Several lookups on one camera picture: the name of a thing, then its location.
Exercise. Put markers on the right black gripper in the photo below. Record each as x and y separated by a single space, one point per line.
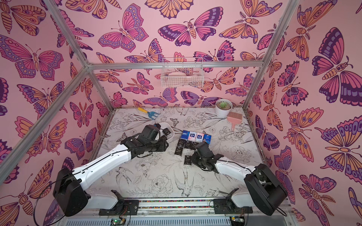
196 155

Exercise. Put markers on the white pot with succulent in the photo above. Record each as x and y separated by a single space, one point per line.
223 107

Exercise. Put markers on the blue cartoon tissue pack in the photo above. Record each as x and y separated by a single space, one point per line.
207 138

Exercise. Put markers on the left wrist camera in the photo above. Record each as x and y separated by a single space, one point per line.
149 134

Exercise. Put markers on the pink brush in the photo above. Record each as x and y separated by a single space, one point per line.
235 119

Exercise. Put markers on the black Face tissue pack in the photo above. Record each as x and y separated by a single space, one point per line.
166 132
178 151
193 145
188 145
181 143
187 160

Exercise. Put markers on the light pink tissue pack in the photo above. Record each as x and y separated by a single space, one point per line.
199 137

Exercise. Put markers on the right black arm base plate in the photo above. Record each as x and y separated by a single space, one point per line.
225 206

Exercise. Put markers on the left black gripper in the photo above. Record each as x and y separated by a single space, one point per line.
163 145

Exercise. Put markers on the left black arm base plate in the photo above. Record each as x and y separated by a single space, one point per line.
124 208

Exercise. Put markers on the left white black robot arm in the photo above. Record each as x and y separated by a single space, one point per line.
71 185

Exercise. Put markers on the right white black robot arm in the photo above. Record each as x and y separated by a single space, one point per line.
265 192

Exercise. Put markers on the white wire wall basket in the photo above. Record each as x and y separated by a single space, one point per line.
179 72

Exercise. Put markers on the blue pocket tissue pack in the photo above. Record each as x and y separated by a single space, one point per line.
185 135

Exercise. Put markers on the blue yellow garden fork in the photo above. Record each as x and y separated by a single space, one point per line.
151 115

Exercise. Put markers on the white plastic storage box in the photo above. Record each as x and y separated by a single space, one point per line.
161 126

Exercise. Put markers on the pink white tissue pack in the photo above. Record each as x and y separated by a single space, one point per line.
192 136

